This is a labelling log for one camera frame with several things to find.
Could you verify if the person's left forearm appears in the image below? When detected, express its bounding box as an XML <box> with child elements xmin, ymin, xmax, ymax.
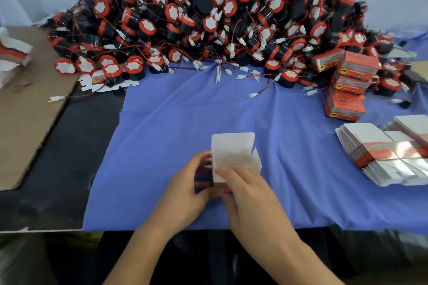
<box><xmin>103</xmin><ymin>220</ymin><xmax>183</xmax><ymax>285</ymax></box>

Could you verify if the person's right hand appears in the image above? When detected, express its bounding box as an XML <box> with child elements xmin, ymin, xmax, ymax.
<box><xmin>215</xmin><ymin>164</ymin><xmax>309</xmax><ymax>265</ymax></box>

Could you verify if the pile of black red buzzers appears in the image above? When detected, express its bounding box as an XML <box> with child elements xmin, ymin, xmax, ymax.
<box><xmin>45</xmin><ymin>0</ymin><xmax>419</xmax><ymax>95</ymax></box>

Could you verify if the brown cardboard sheet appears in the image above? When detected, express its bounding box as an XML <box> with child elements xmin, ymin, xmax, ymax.
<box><xmin>0</xmin><ymin>26</ymin><xmax>80</xmax><ymax>191</ymax></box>
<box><xmin>409</xmin><ymin>61</ymin><xmax>428</xmax><ymax>82</ymax></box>

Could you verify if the stack of paper boxes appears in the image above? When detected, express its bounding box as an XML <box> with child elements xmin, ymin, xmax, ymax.
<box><xmin>0</xmin><ymin>26</ymin><xmax>33</xmax><ymax>89</ymax></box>
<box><xmin>336</xmin><ymin>114</ymin><xmax>428</xmax><ymax>187</ymax></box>

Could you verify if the person's left hand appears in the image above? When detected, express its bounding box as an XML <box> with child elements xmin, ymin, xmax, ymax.
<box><xmin>148</xmin><ymin>151</ymin><xmax>225</xmax><ymax>232</ymax></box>

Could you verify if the blue cloth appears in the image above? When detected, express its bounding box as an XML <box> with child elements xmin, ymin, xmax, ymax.
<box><xmin>83</xmin><ymin>41</ymin><xmax>428</xmax><ymax>236</ymax></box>

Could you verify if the rubber band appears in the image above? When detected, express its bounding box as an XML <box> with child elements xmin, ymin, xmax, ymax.
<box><xmin>13</xmin><ymin>79</ymin><xmax>34</xmax><ymax>92</ymax></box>

